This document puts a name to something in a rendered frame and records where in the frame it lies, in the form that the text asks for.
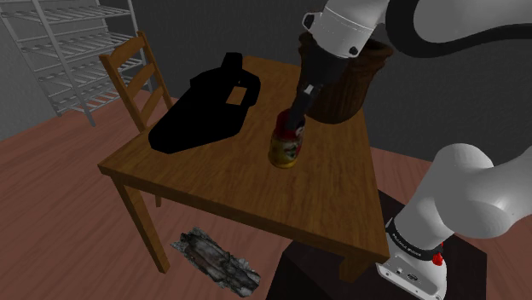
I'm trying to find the yellow red printed jar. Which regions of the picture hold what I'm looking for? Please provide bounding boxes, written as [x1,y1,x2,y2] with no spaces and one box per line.
[268,108,307,170]

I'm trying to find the wooden chair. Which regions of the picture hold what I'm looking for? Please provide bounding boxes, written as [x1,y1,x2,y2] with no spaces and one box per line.
[98,30,174,134]

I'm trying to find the grey crumpled flat object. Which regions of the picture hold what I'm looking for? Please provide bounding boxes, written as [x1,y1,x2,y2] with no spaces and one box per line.
[171,226,262,298]

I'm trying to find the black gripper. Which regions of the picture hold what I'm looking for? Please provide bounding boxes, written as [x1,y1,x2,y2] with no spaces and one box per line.
[287,40,347,130]

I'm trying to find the brown woven basket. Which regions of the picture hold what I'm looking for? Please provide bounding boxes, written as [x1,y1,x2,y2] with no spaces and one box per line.
[298,32,394,125]

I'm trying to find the black handled jug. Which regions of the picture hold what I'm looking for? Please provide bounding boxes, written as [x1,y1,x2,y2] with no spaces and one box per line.
[147,52,262,155]

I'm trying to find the wooden table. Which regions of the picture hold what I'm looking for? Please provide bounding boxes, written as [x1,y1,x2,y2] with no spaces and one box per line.
[97,55,390,284]

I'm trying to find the grey metal shelf rack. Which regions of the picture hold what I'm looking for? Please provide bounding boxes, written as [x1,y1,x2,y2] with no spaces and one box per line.
[0,0,153,127]

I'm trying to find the dark robot stand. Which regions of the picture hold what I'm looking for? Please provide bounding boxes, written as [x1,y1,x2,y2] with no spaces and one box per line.
[265,188,489,300]

